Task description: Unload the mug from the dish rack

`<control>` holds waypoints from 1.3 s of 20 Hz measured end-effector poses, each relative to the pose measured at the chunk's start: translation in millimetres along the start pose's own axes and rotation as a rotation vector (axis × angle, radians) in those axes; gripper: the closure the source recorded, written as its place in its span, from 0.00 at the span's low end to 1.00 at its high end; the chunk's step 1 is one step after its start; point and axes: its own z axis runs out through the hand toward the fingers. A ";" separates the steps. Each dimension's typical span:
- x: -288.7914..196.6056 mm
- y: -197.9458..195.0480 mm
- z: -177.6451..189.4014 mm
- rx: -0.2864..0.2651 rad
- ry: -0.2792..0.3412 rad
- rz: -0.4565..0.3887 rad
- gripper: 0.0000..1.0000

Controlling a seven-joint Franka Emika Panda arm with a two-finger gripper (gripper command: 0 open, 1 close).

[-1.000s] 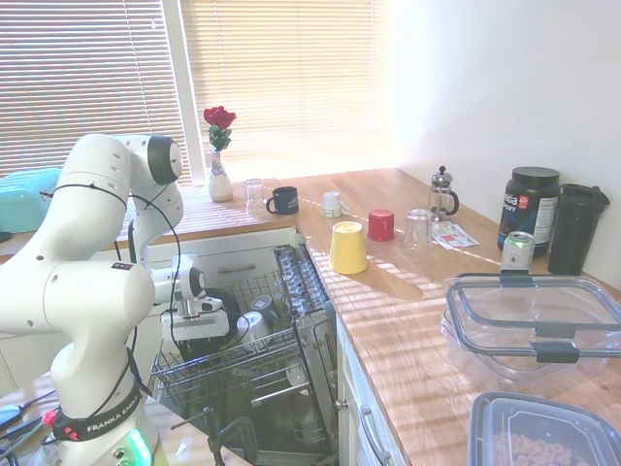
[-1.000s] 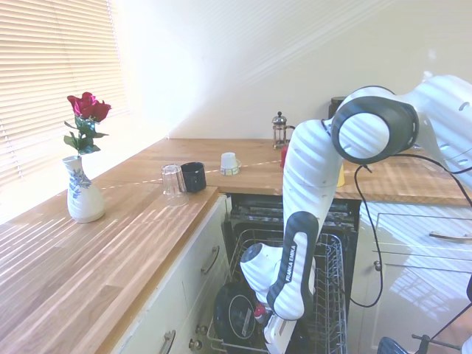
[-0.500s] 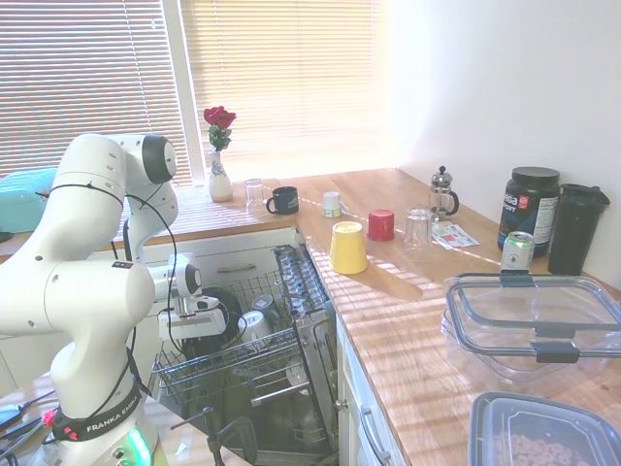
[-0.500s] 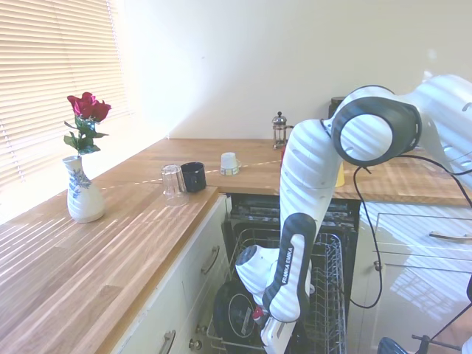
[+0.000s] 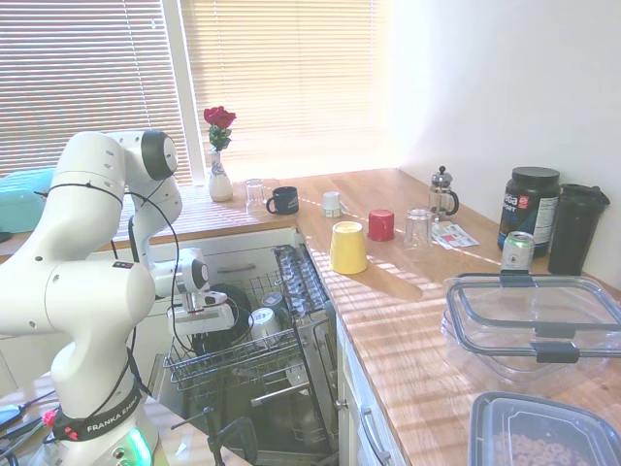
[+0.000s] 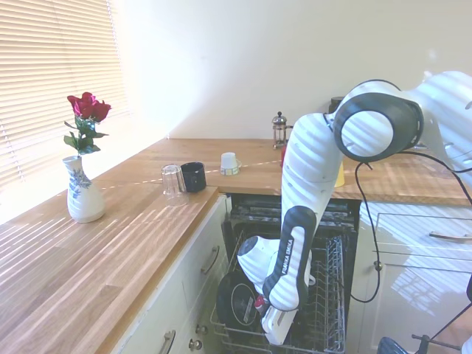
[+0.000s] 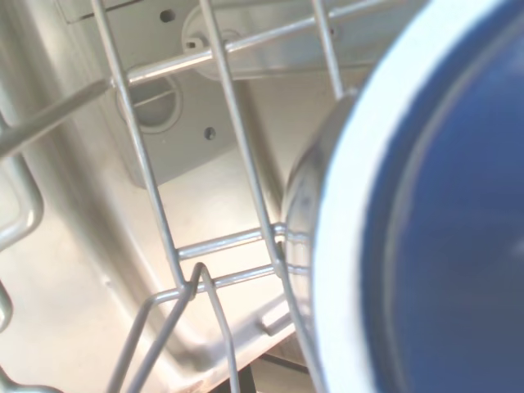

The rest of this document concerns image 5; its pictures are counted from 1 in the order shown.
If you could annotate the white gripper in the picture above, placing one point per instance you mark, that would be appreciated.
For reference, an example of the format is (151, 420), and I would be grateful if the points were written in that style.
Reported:
(204, 320)

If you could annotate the glossy blue mug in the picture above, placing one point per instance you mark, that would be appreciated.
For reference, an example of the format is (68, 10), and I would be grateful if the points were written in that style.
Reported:
(208, 345)

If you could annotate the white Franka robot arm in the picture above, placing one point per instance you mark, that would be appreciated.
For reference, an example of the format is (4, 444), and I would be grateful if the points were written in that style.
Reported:
(82, 272)

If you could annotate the white printed mug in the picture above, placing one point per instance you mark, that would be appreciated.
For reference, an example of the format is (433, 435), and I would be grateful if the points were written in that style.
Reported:
(264, 324)

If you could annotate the grey cutlery tray rack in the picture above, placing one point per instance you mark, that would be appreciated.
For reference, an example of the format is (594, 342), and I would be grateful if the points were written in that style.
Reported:
(301, 276)

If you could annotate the dark navy printed mug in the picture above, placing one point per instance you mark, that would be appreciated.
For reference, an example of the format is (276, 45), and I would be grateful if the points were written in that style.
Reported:
(286, 200)

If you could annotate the black round plate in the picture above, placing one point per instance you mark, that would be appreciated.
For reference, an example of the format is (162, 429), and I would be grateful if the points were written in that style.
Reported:
(240, 303)

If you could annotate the dark grey cup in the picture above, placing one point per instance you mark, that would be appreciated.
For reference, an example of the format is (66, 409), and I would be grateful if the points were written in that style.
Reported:
(275, 305)

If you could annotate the white plastic cup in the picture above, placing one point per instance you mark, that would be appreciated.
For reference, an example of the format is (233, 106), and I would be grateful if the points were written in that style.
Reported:
(296, 375)

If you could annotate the open dishwasher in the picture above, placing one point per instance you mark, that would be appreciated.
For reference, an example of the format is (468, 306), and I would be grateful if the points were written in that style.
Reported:
(301, 427)

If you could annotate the round metal cabinet knob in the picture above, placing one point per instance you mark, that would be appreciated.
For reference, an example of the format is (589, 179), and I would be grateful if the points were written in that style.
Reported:
(340, 404)

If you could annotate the small clear drinking glass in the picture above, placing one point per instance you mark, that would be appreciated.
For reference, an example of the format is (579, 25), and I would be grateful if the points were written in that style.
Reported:
(254, 196)

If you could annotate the white ceramic vase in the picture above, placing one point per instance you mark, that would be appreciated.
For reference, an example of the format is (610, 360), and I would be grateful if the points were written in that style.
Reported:
(220, 184)

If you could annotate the yellow cup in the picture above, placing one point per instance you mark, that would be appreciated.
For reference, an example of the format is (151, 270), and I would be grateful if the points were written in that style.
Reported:
(348, 250)

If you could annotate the red plug connector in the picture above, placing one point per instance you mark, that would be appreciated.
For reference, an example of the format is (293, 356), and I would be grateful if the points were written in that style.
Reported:
(49, 418)

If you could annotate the small white cup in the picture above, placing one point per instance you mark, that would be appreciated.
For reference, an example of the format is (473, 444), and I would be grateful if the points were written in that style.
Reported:
(332, 204)

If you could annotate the red cup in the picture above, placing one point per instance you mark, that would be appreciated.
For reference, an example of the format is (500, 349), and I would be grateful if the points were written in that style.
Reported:
(381, 225)

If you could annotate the red rose bouquet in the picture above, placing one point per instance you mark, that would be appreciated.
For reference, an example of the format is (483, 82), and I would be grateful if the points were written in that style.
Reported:
(219, 119)

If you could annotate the teal cloth object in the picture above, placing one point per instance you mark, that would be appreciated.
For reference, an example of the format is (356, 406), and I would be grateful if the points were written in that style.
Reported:
(22, 199)

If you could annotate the tall clear drinking glass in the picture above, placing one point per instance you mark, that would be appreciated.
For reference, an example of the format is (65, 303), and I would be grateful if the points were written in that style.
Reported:
(418, 230)

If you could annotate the printed paper leaflet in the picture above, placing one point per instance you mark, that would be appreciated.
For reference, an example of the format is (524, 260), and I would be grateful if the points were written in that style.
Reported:
(453, 238)

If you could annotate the glass French press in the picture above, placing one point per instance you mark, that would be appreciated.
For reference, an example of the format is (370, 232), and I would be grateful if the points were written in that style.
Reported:
(440, 199)

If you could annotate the wide window blind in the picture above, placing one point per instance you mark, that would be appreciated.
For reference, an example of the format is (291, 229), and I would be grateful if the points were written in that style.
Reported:
(291, 73)

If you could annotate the clear lidded food container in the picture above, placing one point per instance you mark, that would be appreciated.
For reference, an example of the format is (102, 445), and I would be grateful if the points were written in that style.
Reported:
(509, 340)

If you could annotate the narrow window blind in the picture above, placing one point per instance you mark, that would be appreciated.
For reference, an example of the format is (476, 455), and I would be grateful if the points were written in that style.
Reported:
(87, 63)

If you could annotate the white green drink can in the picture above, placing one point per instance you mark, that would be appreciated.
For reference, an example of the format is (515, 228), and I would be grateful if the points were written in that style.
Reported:
(517, 252)

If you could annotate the grey container with cereal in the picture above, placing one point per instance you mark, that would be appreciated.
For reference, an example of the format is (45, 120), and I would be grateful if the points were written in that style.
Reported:
(533, 432)

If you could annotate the black protein powder tub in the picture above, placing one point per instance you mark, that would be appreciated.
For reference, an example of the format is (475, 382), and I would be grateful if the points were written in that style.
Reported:
(529, 204)

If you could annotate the black shaker bottle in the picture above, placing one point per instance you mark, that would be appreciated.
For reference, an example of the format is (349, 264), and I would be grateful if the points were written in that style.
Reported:
(575, 228)

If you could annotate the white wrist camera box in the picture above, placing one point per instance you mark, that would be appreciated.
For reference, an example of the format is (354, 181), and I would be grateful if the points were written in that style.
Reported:
(213, 298)

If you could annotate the black camera stand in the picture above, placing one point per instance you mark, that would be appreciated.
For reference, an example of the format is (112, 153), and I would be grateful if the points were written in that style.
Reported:
(228, 439)

